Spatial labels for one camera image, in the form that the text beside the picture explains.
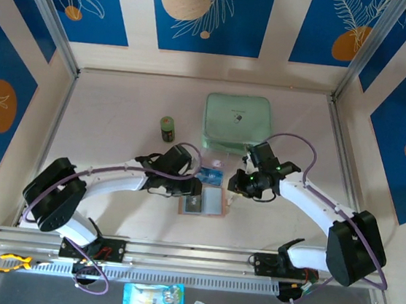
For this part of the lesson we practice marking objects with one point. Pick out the dark blue credit card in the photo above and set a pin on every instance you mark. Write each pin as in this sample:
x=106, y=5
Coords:
x=193, y=206

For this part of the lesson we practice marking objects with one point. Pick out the blue white snack packet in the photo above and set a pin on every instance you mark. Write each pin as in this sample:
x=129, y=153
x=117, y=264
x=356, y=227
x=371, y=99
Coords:
x=153, y=300

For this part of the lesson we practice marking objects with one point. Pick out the mint green zip pouch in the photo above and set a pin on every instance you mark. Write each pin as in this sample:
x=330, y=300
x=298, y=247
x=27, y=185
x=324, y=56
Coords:
x=238, y=115

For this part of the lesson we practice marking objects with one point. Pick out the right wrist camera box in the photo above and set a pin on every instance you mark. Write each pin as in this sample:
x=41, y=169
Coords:
x=263, y=155

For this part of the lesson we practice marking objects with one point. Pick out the wide aluminium base rail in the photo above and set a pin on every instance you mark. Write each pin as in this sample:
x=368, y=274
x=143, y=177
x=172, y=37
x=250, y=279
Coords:
x=191, y=255

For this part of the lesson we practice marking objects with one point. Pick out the aluminium frame rail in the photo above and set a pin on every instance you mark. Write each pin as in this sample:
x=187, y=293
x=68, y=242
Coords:
x=51, y=134
x=338, y=130

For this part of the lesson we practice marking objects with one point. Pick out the aluminium frame post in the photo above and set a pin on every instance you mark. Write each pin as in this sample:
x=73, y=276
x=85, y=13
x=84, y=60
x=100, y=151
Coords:
x=50, y=10
x=382, y=44

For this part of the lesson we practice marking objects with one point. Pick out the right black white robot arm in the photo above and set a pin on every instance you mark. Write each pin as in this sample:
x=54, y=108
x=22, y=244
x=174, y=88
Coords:
x=353, y=246

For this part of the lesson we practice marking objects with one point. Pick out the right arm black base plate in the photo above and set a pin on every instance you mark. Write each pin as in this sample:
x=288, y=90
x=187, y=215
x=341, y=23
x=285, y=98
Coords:
x=263, y=264

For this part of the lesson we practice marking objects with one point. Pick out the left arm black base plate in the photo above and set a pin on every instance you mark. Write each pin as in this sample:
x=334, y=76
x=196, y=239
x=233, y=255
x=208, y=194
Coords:
x=116, y=250

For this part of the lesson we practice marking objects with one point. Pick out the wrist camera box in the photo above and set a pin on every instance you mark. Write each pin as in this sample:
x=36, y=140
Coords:
x=176, y=160
x=263, y=155

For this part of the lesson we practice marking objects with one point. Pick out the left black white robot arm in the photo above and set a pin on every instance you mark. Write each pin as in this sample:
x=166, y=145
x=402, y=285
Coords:
x=53, y=193

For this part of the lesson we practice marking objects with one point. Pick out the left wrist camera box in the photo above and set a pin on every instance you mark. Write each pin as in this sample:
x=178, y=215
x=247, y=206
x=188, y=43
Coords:
x=176, y=160

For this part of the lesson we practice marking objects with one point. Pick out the tan leather card holder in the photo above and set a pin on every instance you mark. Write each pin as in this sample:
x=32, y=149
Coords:
x=214, y=201

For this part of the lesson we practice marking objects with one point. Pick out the small green bottle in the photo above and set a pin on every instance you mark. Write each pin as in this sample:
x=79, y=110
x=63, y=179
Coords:
x=167, y=129

